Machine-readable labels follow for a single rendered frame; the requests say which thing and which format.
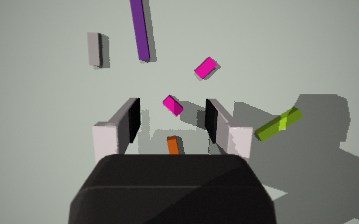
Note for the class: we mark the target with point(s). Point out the orange rod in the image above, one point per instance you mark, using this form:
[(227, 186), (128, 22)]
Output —
[(172, 145)]

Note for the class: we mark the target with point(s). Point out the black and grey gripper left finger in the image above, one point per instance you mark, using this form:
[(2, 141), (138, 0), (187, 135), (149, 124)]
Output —
[(114, 136)]

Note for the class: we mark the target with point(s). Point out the lime green rectangular bar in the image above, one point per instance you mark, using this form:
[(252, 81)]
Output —
[(278, 123)]

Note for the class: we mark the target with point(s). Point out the purple rod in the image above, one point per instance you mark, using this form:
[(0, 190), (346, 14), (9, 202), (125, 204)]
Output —
[(140, 29)]

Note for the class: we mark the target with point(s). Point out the magenta rod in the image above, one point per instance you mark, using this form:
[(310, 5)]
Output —
[(172, 105), (205, 67)]

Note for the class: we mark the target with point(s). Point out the grey rectangular block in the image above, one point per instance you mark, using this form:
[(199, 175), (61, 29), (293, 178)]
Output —
[(95, 49)]

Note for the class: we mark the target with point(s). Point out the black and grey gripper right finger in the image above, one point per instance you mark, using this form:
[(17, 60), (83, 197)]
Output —
[(230, 136)]

